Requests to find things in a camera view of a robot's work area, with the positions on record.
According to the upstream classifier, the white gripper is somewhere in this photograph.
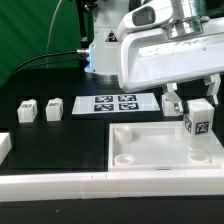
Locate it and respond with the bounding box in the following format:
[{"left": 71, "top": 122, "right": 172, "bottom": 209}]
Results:
[{"left": 117, "top": 1, "right": 224, "bottom": 115}]

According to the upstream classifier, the white square table top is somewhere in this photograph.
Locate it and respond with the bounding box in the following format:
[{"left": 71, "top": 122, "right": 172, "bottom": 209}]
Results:
[{"left": 108, "top": 121, "right": 224, "bottom": 172}]

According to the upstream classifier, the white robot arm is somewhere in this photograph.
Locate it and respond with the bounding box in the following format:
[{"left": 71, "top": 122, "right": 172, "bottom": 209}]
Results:
[{"left": 85, "top": 0, "right": 224, "bottom": 114}]

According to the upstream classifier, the white marker board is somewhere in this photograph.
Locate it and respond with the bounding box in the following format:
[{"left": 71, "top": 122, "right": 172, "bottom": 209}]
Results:
[{"left": 72, "top": 93, "right": 160, "bottom": 115}]

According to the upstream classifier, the green backdrop curtain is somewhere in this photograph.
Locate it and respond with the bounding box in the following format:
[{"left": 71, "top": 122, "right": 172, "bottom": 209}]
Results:
[{"left": 0, "top": 0, "right": 81, "bottom": 86}]

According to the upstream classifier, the white left fence piece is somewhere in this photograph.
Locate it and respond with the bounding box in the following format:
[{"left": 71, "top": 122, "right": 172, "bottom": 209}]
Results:
[{"left": 0, "top": 132, "right": 12, "bottom": 165}]

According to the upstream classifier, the black camera pole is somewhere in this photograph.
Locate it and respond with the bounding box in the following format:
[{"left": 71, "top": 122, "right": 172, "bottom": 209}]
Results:
[{"left": 74, "top": 0, "right": 98, "bottom": 69}]

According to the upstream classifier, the thin grey cable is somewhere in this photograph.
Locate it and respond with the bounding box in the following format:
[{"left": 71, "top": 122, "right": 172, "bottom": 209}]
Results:
[{"left": 45, "top": 0, "right": 64, "bottom": 69}]

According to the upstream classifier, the black cable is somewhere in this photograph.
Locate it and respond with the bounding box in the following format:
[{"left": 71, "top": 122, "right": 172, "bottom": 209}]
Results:
[{"left": 11, "top": 49, "right": 91, "bottom": 77}]

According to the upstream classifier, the white front fence rail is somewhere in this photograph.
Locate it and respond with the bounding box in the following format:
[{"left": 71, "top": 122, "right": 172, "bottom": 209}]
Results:
[{"left": 0, "top": 169, "right": 224, "bottom": 202}]

